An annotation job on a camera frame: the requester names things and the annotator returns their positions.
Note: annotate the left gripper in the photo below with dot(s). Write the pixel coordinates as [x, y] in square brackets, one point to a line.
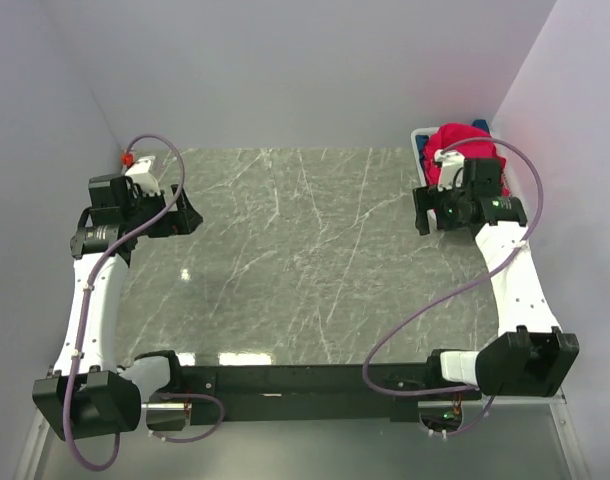
[177, 222]

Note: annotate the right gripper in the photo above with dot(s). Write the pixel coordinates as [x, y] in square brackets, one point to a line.
[433, 199]

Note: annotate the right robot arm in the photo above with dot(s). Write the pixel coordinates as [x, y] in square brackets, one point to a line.
[531, 355]

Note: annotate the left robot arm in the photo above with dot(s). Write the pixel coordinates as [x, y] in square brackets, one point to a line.
[84, 395]

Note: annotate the white plastic laundry basket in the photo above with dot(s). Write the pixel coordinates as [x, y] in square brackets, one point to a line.
[425, 141]

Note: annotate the red t shirt in basket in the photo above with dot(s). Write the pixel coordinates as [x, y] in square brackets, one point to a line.
[446, 136]

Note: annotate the blue t shirt in basket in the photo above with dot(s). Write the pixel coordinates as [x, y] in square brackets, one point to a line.
[481, 124]

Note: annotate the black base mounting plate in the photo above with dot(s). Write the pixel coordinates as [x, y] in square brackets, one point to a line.
[291, 393]

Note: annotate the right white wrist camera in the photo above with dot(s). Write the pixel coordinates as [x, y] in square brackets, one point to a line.
[451, 164]

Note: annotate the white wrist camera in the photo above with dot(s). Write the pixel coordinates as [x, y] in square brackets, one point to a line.
[451, 164]
[145, 172]

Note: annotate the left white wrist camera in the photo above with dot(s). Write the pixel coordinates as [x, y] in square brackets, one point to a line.
[145, 172]

